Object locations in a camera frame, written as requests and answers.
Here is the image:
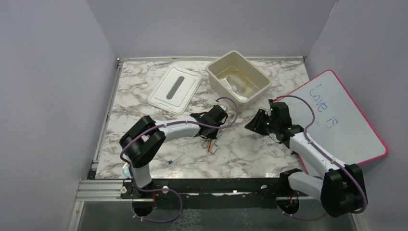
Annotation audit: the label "lone blue capped tube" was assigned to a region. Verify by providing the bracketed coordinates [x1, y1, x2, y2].
[168, 153, 184, 164]

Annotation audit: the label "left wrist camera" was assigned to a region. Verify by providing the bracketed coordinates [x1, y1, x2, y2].
[217, 101, 228, 112]

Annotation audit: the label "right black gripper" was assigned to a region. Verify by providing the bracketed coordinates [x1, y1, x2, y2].
[245, 108, 279, 136]

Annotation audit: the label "blue goggles in bag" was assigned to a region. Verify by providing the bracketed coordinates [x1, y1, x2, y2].
[123, 163, 132, 179]

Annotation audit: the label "white bin lid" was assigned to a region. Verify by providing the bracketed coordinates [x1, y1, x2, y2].
[147, 66, 203, 115]

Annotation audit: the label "metal crucible tongs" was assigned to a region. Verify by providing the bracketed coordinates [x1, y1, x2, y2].
[201, 128, 225, 154]

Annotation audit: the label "wire gauze mesh square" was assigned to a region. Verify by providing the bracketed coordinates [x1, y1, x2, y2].
[222, 81, 248, 101]

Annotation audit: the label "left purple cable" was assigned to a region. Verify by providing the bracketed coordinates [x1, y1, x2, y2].
[119, 97, 240, 223]

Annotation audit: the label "pink framed whiteboard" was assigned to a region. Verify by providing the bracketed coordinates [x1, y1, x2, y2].
[282, 70, 388, 164]

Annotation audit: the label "beige plastic bin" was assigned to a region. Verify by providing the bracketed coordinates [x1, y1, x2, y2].
[205, 51, 272, 113]

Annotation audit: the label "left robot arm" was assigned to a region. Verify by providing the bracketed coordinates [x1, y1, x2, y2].
[119, 105, 228, 198]

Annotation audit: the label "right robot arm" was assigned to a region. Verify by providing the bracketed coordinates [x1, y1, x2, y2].
[245, 100, 368, 218]

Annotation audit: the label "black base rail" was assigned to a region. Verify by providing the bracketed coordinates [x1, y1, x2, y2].
[120, 178, 304, 213]

